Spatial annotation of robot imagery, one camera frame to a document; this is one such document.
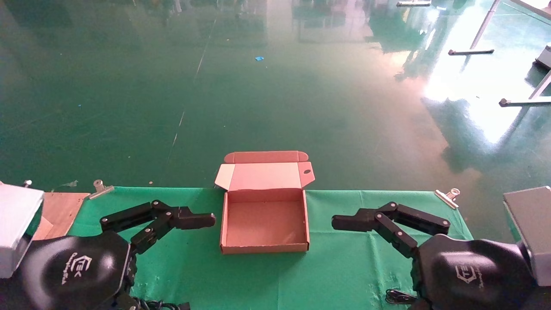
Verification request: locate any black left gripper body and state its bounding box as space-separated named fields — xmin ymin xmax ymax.
xmin=19 ymin=232 xmax=138 ymax=310

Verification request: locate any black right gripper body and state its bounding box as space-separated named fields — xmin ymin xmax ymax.
xmin=411 ymin=235 xmax=539 ymax=310

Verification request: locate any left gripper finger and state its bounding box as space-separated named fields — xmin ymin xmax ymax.
xmin=100 ymin=200 xmax=216 ymax=254
xmin=117 ymin=294 xmax=145 ymax=310

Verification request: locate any black cable bundle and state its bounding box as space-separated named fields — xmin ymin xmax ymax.
xmin=144 ymin=300 xmax=191 ymax=310
xmin=385 ymin=289 xmax=417 ymax=305

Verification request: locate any brown cardboard box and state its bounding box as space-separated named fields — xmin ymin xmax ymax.
xmin=214 ymin=151 xmax=315 ymax=254

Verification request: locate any green table cloth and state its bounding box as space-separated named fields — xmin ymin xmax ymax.
xmin=69 ymin=186 xmax=474 ymax=310

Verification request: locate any brown wooden board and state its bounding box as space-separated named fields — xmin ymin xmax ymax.
xmin=32 ymin=192 xmax=90 ymax=241

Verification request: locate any grey machine base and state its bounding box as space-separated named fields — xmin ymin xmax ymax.
xmin=535 ymin=43 xmax=551 ymax=70

